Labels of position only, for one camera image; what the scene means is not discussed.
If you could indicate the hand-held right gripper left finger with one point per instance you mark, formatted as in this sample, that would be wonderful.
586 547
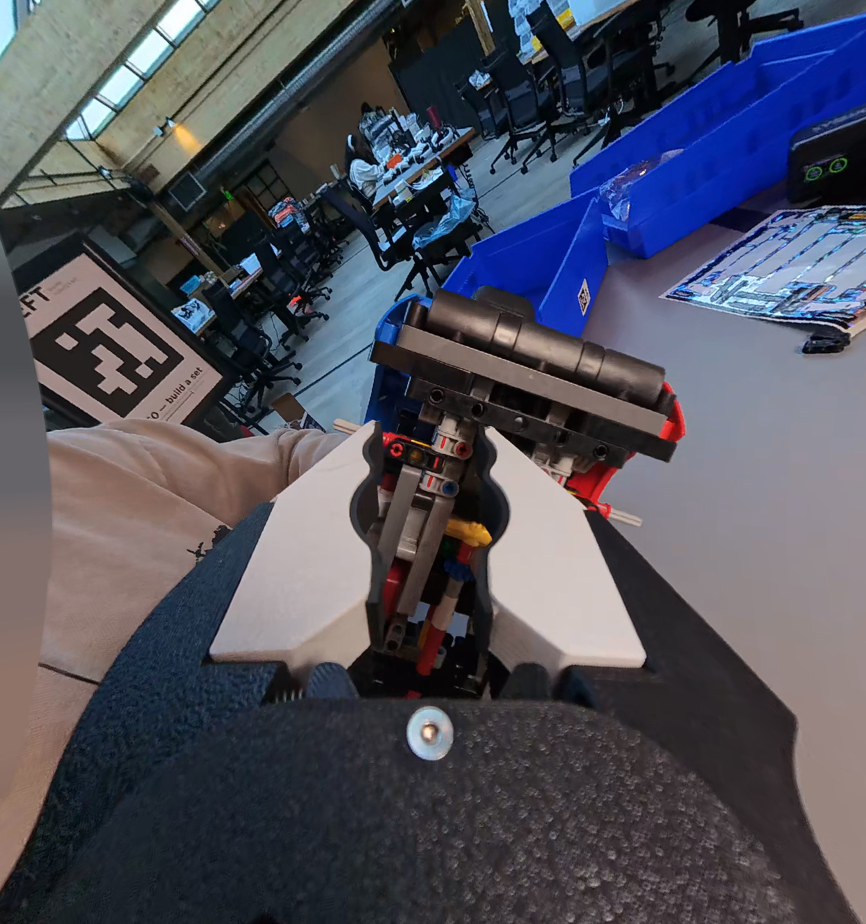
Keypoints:
296 577

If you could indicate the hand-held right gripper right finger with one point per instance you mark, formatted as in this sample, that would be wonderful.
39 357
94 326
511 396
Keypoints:
563 577

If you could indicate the lego race car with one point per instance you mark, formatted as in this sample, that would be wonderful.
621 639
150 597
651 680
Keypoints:
519 361

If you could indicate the small black lego piece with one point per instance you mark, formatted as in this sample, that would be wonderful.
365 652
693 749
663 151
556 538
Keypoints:
826 343

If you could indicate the clear bag of lego parts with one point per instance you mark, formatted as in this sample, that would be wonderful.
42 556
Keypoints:
639 184

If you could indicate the row of black office chairs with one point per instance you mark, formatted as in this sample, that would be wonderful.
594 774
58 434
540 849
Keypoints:
267 303

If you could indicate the framed marker sign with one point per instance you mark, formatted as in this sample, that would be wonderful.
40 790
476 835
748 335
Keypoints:
115 346

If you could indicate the black office chair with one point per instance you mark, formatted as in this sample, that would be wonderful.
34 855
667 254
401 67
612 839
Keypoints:
736 21
577 72
368 224
509 108

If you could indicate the clear plastic bag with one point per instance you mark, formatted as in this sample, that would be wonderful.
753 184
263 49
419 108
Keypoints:
444 220

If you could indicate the sticker sheet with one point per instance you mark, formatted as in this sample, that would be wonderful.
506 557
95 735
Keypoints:
786 274

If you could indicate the cluttered wooden table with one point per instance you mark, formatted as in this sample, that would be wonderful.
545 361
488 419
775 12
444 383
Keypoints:
418 155

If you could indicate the black charger green lights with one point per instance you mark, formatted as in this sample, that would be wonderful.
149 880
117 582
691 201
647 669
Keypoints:
837 151

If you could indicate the skylight window strip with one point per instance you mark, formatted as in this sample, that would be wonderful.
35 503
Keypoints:
137 65

